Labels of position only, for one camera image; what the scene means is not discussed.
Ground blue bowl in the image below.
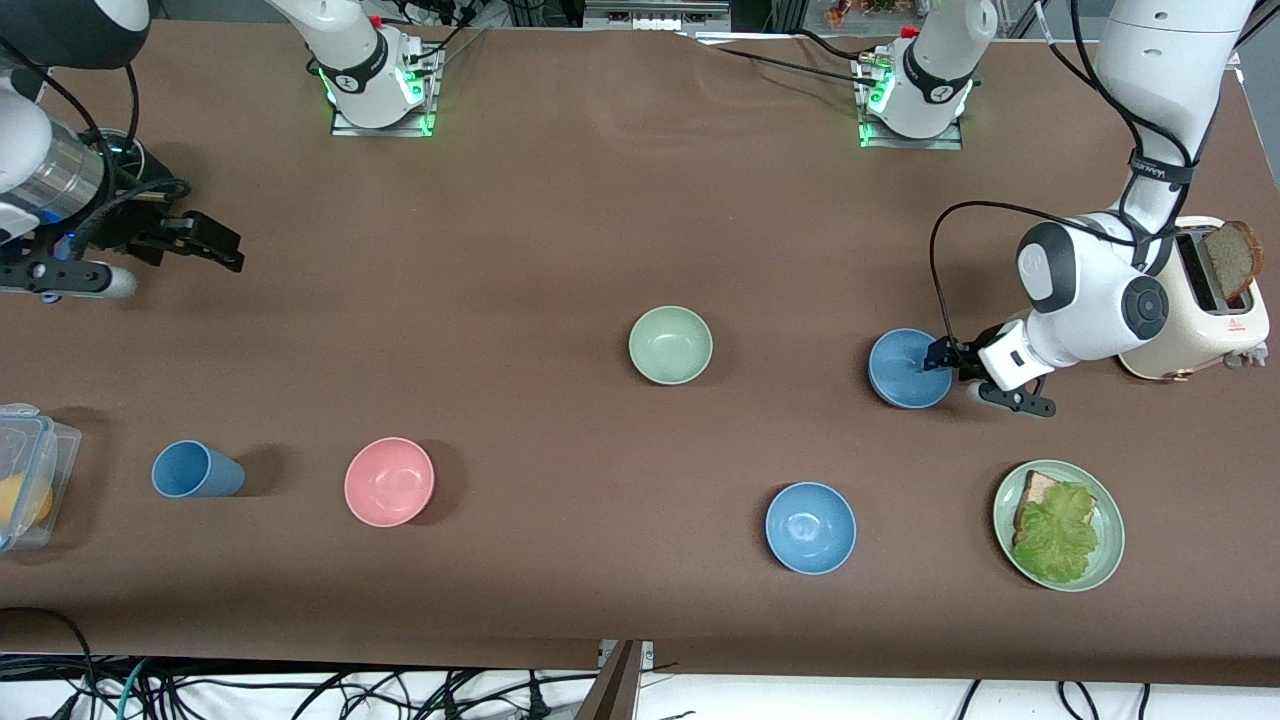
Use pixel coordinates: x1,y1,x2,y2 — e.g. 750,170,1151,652
765,482,858,576
867,328,954,410

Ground light green bowl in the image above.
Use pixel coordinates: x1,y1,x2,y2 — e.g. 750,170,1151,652
628,305,715,387

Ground pink bowl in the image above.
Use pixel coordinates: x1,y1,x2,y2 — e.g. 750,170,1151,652
344,437,436,528

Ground glass lid with blue knob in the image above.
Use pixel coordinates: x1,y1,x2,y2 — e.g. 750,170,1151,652
95,128,147,173

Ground toasted bread slice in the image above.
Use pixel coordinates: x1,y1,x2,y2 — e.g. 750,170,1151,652
1013,470,1099,546

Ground green lettuce leaf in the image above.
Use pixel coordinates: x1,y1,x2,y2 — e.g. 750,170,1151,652
1012,482,1101,586

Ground light green plate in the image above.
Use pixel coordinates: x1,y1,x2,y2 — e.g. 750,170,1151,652
992,460,1126,593

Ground cream white toaster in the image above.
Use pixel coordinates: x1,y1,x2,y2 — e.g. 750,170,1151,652
1118,216,1271,382

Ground clear plastic food container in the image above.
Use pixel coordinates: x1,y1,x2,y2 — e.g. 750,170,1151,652
0,403,83,553

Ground blue plastic cup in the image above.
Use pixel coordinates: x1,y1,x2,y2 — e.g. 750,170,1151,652
151,440,246,499

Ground brown bread slice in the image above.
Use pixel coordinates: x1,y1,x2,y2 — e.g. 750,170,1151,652
1203,220,1264,301

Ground yellow fruit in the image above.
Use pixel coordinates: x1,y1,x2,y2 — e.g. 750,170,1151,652
0,473,53,531

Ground white power strip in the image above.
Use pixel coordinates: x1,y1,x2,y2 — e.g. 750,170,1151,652
395,0,481,29

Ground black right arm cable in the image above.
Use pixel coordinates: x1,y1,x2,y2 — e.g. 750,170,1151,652
0,40,193,251

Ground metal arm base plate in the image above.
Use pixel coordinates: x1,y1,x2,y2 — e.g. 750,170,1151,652
858,50,966,151
330,45,441,138

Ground black table cable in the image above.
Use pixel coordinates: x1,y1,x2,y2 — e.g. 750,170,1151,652
795,28,866,66
690,35,881,91

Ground teal floor cable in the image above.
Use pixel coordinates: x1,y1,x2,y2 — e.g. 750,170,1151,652
115,658,153,720

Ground grey metal post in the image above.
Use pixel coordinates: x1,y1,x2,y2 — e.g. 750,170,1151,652
575,640,656,720

